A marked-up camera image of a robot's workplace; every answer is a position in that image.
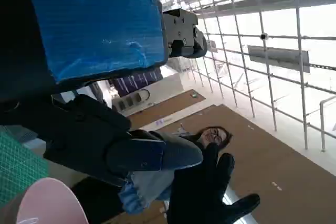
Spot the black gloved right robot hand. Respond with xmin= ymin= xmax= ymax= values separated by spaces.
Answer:
xmin=167 ymin=142 xmax=261 ymax=224

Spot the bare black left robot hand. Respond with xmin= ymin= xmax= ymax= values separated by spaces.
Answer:
xmin=0 ymin=0 xmax=208 ymax=187

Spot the pink bowl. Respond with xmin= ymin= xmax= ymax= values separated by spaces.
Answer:
xmin=15 ymin=177 xmax=87 ymax=224

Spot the person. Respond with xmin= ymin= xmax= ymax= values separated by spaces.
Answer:
xmin=70 ymin=125 xmax=234 ymax=224

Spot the grey hanging panel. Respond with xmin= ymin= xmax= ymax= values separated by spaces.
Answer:
xmin=247 ymin=45 xmax=311 ymax=74

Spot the green cutting mat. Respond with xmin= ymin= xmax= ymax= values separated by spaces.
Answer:
xmin=0 ymin=125 xmax=50 ymax=206

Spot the white metal pipe frame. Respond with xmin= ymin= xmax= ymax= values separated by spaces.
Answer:
xmin=136 ymin=0 xmax=336 ymax=153

